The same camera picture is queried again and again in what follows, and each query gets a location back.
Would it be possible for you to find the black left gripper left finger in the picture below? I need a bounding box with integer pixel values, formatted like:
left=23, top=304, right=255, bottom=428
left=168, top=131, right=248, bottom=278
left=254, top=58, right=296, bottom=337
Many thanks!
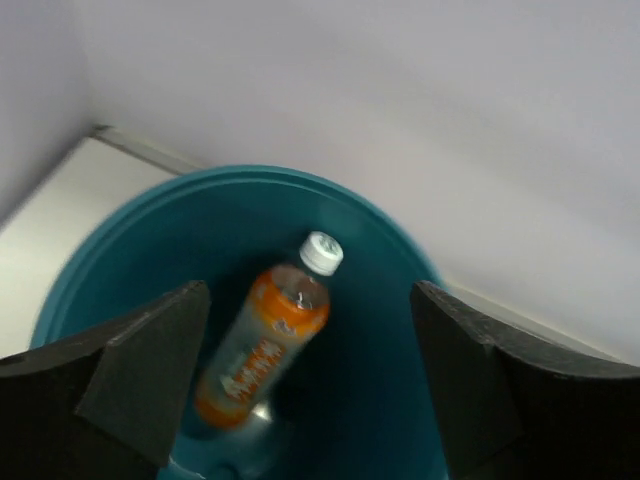
left=1, top=281, right=210, bottom=479

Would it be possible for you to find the beige bin with teal liner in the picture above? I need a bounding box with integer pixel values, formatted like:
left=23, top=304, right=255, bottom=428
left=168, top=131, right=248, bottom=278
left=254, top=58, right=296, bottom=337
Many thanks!
left=31, top=165, right=447, bottom=479

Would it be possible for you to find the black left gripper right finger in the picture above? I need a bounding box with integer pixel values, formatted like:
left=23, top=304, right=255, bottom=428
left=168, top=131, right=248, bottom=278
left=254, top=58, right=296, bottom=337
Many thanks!
left=410, top=281, right=639, bottom=479

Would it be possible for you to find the clear bottle orange label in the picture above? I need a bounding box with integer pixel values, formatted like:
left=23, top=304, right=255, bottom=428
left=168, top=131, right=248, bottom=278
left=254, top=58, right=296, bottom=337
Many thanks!
left=194, top=231, right=344, bottom=429

